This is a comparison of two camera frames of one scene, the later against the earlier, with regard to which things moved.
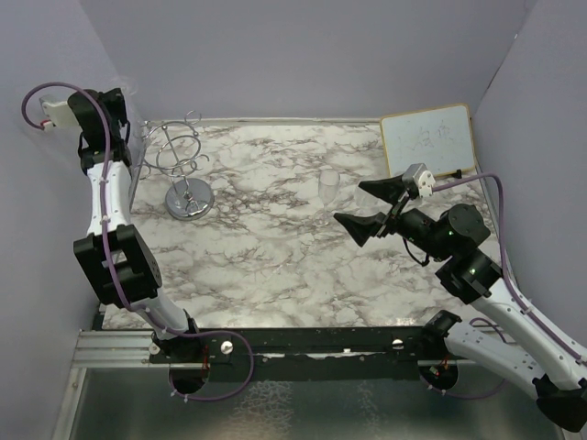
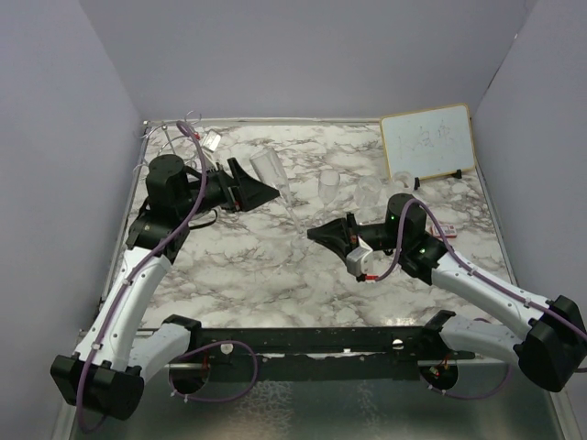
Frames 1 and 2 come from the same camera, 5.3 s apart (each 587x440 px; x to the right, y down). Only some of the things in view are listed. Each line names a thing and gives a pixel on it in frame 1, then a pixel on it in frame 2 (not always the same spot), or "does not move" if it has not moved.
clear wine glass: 132,93 → 270,169
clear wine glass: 328,184 does not move
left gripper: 114,98 → 240,191
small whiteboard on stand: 442,138 does not move
